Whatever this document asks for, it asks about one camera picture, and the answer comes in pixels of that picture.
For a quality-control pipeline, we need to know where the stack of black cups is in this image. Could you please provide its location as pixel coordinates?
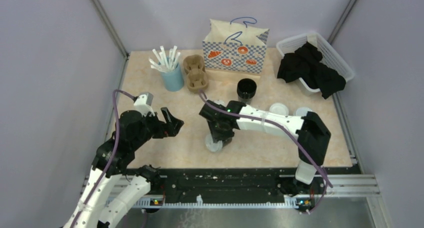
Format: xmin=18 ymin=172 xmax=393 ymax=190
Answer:
xmin=236 ymin=78 xmax=257 ymax=105

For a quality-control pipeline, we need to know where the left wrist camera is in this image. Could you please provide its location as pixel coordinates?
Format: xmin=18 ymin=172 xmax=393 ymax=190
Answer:
xmin=133 ymin=92 xmax=155 ymax=116

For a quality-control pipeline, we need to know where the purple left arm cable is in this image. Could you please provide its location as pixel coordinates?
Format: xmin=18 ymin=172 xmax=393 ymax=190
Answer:
xmin=67 ymin=89 xmax=138 ymax=228

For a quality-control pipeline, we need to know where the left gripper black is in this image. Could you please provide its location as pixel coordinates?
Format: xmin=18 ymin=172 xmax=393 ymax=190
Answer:
xmin=131 ymin=106 xmax=184 ymax=150

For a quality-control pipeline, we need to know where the blue straw holder cup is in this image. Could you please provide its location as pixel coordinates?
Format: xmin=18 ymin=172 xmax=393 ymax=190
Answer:
xmin=159 ymin=63 xmax=184 ymax=92

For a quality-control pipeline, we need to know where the black cloth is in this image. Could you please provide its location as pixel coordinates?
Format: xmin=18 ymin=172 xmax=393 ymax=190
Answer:
xmin=277 ymin=42 xmax=347 ymax=99

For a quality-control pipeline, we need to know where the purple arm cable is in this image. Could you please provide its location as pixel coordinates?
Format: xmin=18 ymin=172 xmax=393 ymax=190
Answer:
xmin=198 ymin=90 xmax=334 ymax=215
xmin=67 ymin=89 xmax=138 ymax=228

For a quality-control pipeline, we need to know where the white plastic basket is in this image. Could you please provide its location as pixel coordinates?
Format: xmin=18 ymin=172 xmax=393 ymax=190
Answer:
xmin=276 ymin=32 xmax=355 ymax=99

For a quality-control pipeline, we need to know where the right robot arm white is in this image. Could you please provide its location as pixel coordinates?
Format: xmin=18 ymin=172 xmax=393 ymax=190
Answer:
xmin=199 ymin=100 xmax=332 ymax=194

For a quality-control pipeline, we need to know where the checkered paper takeout bag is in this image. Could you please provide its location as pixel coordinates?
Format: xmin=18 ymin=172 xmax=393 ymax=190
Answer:
xmin=202 ymin=16 xmax=270 ymax=75

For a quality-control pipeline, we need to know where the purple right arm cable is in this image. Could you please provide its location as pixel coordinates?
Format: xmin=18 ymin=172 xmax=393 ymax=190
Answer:
xmin=198 ymin=90 xmax=334 ymax=215

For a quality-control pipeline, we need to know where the stack of white lids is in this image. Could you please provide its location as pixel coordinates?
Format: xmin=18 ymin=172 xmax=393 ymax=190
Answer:
xmin=269 ymin=102 xmax=290 ymax=116

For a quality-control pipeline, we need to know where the cardboard cup carrier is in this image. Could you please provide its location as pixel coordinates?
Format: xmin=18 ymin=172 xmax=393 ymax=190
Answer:
xmin=183 ymin=54 xmax=209 ymax=93

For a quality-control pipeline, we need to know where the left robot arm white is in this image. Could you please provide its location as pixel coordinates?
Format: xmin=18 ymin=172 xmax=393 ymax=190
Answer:
xmin=64 ymin=107 xmax=184 ymax=228

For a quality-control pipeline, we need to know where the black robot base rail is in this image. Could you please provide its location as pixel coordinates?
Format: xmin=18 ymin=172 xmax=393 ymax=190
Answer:
xmin=115 ymin=166 xmax=327 ymax=209

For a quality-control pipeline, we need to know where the white wrapped straws bundle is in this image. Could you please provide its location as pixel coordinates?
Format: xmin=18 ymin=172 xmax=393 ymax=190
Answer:
xmin=148 ymin=45 xmax=181 ymax=74

